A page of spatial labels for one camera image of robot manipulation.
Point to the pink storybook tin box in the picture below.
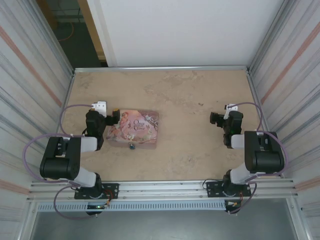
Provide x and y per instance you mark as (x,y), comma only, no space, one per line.
(133,127)

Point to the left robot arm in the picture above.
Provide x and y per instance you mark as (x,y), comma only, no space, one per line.
(57,170)

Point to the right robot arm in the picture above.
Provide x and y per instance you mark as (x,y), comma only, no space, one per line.
(265,160)

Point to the small blue padlock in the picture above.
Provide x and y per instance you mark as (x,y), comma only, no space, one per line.
(131,146)

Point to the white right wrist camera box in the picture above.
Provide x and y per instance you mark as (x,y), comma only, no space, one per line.
(229,110)

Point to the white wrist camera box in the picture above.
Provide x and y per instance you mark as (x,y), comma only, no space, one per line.
(229,110)
(100,108)

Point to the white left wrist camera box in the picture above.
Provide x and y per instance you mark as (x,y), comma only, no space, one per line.
(100,108)

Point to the short aluminium frame rail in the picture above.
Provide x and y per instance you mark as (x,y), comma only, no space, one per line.
(162,69)

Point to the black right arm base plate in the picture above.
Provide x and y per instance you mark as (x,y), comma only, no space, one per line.
(213,187)

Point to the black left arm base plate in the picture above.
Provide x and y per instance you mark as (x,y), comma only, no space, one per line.
(111,190)

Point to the long aluminium mounting rail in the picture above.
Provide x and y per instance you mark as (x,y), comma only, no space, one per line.
(162,188)

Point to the wooden door frame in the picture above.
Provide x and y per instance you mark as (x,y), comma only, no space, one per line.
(91,27)

